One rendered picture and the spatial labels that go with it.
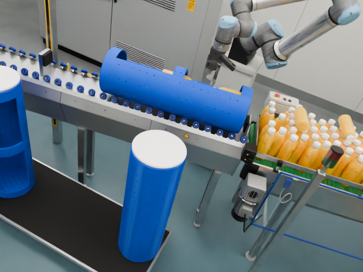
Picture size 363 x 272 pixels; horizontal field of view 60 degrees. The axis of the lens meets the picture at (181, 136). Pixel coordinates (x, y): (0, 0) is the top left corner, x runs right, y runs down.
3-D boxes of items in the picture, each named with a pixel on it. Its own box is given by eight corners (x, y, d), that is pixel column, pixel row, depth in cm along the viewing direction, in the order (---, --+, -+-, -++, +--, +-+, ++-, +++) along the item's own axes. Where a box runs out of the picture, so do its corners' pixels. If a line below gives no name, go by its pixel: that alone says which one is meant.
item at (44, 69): (48, 69, 211) (47, 47, 201) (54, 70, 211) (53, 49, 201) (40, 75, 203) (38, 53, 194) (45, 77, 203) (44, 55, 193)
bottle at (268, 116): (253, 130, 208) (263, 108, 197) (262, 130, 211) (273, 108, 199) (258, 137, 203) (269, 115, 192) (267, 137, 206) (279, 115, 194)
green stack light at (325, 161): (320, 157, 158) (325, 150, 154) (333, 161, 157) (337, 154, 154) (321, 166, 153) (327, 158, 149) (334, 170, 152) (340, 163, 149)
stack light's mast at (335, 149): (314, 166, 161) (330, 143, 151) (327, 170, 161) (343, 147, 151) (316, 174, 156) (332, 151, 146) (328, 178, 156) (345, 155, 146)
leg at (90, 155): (88, 171, 272) (89, 113, 232) (94, 173, 271) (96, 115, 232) (85, 176, 267) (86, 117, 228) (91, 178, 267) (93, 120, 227)
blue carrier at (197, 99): (115, 80, 214) (119, 40, 197) (239, 118, 209) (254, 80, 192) (97, 100, 192) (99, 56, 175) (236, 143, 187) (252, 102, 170)
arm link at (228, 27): (243, 21, 159) (226, 21, 155) (235, 45, 167) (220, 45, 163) (233, 14, 165) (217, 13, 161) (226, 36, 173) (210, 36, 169)
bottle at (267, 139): (256, 150, 193) (268, 126, 182) (267, 156, 191) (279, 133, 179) (251, 155, 189) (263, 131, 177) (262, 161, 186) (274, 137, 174)
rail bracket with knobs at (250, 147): (240, 152, 190) (246, 140, 183) (251, 156, 189) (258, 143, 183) (239, 163, 182) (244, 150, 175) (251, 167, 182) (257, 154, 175)
